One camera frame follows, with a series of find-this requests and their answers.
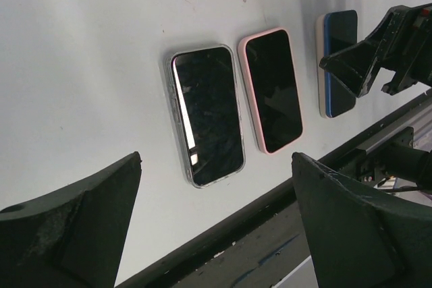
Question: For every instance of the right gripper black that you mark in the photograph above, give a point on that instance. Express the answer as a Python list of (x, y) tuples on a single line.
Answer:
[(406, 32)]

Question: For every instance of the black phone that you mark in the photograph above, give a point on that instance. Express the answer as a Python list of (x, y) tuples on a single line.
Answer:
[(339, 33), (207, 116)]

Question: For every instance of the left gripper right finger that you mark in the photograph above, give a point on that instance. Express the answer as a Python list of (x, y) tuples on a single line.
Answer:
[(357, 235)]

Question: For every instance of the pink phone case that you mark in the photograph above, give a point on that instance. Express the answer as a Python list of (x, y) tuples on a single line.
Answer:
[(249, 92)]

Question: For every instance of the clear transparent phone case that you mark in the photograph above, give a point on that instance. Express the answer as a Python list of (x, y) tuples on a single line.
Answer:
[(202, 180)]

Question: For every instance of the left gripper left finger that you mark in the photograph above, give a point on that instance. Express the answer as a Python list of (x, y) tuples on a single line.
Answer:
[(73, 236)]

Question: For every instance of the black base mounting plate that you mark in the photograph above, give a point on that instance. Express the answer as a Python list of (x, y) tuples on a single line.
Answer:
[(258, 246)]

